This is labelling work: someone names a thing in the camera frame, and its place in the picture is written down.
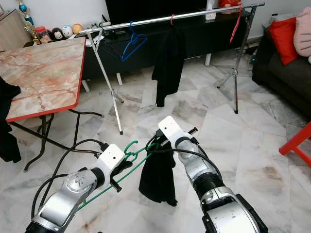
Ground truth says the white round plush toy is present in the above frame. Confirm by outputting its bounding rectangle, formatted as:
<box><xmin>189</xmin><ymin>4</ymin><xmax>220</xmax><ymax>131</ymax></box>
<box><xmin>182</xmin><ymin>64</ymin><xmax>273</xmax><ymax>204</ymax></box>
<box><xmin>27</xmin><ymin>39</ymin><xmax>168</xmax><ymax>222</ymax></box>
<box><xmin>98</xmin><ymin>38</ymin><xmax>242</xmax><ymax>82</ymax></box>
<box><xmin>62</xmin><ymin>25</ymin><xmax>74</xmax><ymax>38</ymax></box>

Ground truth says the light wooden sideboard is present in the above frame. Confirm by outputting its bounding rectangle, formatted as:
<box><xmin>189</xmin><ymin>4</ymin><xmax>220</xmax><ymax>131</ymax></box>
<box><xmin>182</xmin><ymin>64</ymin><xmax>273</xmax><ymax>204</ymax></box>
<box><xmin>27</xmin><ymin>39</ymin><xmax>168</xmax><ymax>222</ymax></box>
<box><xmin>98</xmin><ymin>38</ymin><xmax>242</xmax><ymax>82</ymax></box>
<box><xmin>0</xmin><ymin>10</ymin><xmax>32</xmax><ymax>51</ymax></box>

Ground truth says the white pink tissue box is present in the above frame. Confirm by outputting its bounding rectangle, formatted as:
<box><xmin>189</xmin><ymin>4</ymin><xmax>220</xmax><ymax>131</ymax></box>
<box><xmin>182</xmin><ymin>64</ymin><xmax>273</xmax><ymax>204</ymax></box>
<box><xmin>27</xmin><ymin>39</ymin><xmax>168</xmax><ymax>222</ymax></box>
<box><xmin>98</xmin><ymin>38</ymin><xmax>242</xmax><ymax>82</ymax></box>
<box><xmin>207</xmin><ymin>0</ymin><xmax>218</xmax><ymax>20</ymax></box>

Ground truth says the green plastic hanger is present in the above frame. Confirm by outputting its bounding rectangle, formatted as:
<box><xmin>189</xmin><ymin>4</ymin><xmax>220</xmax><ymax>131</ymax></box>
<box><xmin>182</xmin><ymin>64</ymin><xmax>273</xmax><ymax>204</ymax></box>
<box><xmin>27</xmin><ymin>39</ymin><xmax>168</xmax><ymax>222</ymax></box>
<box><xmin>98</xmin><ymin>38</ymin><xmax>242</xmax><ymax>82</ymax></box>
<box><xmin>78</xmin><ymin>140</ymin><xmax>158</xmax><ymax>212</ymax></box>

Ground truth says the red plastic hanger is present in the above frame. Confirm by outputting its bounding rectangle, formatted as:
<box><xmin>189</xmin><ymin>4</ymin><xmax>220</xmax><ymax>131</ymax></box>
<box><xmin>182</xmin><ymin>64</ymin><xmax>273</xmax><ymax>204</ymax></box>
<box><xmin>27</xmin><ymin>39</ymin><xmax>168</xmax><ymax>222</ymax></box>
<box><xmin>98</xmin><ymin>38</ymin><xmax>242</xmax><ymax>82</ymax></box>
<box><xmin>229</xmin><ymin>6</ymin><xmax>244</xmax><ymax>44</ymax></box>

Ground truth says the black round plush toy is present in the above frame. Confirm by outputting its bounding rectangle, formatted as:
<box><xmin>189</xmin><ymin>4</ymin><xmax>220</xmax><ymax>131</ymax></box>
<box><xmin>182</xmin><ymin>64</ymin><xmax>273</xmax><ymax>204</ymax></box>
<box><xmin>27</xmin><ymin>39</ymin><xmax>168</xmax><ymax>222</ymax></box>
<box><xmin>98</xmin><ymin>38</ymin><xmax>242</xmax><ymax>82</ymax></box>
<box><xmin>51</xmin><ymin>28</ymin><xmax>64</xmax><ymax>41</ymax></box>

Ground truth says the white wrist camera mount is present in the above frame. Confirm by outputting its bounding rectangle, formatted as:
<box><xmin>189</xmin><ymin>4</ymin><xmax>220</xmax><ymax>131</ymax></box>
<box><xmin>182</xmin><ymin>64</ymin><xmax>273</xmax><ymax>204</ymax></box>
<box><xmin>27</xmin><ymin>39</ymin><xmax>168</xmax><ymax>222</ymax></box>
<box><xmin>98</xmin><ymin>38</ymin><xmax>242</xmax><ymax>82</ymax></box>
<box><xmin>158</xmin><ymin>116</ymin><xmax>190</xmax><ymax>149</ymax></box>
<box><xmin>96</xmin><ymin>144</ymin><xmax>126</xmax><ymax>175</ymax></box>

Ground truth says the black flat television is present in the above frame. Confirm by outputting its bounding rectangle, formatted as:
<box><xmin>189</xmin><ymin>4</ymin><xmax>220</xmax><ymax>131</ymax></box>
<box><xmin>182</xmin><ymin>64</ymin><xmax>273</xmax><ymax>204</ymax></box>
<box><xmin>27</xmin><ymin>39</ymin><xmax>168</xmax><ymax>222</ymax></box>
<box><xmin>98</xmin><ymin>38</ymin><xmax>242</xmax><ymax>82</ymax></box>
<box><xmin>105</xmin><ymin>0</ymin><xmax>208</xmax><ymax>24</ymax></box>

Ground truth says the blue plastic hanger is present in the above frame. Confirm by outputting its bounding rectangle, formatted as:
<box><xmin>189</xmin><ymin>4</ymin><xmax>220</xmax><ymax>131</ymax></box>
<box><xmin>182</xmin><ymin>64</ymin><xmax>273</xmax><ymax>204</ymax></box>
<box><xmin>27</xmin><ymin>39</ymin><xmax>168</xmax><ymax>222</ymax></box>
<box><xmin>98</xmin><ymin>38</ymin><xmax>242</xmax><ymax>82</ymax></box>
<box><xmin>121</xmin><ymin>21</ymin><xmax>148</xmax><ymax>62</ymax></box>

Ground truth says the red laughing Buddha statue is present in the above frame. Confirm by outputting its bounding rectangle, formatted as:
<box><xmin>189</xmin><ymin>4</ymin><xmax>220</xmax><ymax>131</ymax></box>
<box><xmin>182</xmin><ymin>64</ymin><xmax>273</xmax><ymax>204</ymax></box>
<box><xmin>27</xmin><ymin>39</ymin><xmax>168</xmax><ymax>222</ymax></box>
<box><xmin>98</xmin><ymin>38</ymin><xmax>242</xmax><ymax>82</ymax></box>
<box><xmin>219</xmin><ymin>0</ymin><xmax>243</xmax><ymax>14</ymax></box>

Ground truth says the dark grey sofa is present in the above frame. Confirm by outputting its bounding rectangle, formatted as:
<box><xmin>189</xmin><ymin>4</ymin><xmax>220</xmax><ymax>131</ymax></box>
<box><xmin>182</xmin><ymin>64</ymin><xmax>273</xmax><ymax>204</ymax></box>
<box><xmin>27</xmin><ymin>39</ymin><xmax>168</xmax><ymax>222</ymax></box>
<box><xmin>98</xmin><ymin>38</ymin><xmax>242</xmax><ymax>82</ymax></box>
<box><xmin>252</xmin><ymin>32</ymin><xmax>311</xmax><ymax>119</ymax></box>

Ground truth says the gold trophy with blue ball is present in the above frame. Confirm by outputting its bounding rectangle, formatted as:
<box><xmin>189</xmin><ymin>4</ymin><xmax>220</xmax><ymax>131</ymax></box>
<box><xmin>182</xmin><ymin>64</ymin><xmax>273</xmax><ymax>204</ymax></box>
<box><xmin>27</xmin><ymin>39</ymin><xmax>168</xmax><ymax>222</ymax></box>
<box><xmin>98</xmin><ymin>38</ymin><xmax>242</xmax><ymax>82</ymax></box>
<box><xmin>17</xmin><ymin>0</ymin><xmax>39</xmax><ymax>44</ymax></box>

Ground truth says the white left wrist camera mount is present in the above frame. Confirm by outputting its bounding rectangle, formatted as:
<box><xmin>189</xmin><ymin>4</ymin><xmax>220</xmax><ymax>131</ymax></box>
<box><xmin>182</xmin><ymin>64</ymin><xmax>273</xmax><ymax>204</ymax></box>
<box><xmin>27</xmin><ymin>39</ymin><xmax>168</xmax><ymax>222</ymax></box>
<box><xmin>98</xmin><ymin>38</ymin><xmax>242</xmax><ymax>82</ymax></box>
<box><xmin>96</xmin><ymin>144</ymin><xmax>126</xmax><ymax>175</ymax></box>

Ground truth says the marble table with red edge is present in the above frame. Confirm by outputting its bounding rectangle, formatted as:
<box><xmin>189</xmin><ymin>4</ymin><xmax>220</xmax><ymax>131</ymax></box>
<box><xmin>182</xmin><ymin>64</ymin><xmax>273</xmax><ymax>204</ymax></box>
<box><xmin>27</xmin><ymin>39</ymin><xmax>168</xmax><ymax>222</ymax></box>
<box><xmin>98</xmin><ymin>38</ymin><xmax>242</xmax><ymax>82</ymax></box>
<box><xmin>0</xmin><ymin>37</ymin><xmax>105</xmax><ymax>173</ymax></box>

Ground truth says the black TV cabinet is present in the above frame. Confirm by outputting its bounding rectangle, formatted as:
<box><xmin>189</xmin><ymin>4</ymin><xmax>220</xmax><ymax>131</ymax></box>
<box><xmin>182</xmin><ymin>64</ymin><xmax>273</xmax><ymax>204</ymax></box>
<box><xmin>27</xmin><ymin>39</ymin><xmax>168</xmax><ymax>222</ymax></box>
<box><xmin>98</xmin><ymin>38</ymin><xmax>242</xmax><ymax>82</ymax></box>
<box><xmin>78</xmin><ymin>14</ymin><xmax>260</xmax><ymax>81</ymax></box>

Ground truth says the red cushion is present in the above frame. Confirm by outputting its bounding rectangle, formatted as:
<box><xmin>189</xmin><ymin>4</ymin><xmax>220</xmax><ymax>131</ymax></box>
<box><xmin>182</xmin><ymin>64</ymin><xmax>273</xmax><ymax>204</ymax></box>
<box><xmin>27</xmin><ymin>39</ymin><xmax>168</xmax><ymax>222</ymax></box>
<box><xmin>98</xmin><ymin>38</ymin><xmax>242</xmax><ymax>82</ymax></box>
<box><xmin>269</xmin><ymin>17</ymin><xmax>299</xmax><ymax>65</ymax></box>

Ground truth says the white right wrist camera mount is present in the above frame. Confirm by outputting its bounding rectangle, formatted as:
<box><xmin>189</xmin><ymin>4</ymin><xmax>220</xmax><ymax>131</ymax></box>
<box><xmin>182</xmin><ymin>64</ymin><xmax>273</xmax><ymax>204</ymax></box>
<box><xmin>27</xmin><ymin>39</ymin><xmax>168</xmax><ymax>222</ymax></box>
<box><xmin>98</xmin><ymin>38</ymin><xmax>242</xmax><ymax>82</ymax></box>
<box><xmin>158</xmin><ymin>116</ymin><xmax>190</xmax><ymax>149</ymax></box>

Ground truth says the black knit garment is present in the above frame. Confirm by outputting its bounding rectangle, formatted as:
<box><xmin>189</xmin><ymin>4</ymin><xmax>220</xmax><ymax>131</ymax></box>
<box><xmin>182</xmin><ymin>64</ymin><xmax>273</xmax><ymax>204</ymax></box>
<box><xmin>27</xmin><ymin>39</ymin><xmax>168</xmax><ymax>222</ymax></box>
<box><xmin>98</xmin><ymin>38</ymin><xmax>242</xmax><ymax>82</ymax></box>
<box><xmin>138</xmin><ymin>140</ymin><xmax>178</xmax><ymax>207</ymax></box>

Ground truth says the clear jar with red lid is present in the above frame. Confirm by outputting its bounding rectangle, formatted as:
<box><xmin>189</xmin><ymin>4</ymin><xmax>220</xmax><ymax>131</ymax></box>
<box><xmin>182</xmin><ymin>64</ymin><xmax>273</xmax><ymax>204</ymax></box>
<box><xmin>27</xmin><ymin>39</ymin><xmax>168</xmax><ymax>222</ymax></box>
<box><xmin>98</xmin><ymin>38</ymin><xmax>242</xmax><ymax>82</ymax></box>
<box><xmin>35</xmin><ymin>27</ymin><xmax>52</xmax><ymax>45</ymax></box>

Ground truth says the silver clothes rack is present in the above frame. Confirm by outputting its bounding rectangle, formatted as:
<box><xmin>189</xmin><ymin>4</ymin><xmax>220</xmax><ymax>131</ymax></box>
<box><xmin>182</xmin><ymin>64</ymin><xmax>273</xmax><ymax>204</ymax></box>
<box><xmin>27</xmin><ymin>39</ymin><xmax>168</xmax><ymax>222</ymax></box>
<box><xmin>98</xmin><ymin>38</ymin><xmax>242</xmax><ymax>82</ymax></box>
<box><xmin>78</xmin><ymin>2</ymin><xmax>265</xmax><ymax>135</ymax></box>

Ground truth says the red plastic stool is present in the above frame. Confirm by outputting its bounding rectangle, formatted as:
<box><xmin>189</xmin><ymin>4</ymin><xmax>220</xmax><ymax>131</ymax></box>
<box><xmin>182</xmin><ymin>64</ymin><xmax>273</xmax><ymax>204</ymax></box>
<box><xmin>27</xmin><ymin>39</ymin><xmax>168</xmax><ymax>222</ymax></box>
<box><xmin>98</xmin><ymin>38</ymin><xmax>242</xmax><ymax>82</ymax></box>
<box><xmin>278</xmin><ymin>121</ymin><xmax>311</xmax><ymax>166</ymax></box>

